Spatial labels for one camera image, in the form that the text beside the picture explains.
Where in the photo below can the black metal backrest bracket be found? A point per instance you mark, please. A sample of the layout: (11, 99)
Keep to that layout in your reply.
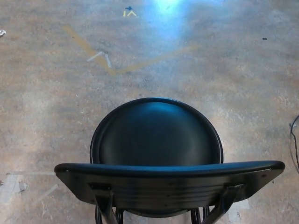
(102, 200)

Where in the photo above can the white paper scrap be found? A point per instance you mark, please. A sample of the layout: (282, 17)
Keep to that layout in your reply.
(2, 32)

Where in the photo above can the black round chair seat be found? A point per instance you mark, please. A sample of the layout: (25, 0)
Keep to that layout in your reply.
(156, 135)

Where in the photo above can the black metal chair base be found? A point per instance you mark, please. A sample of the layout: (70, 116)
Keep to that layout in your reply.
(196, 217)

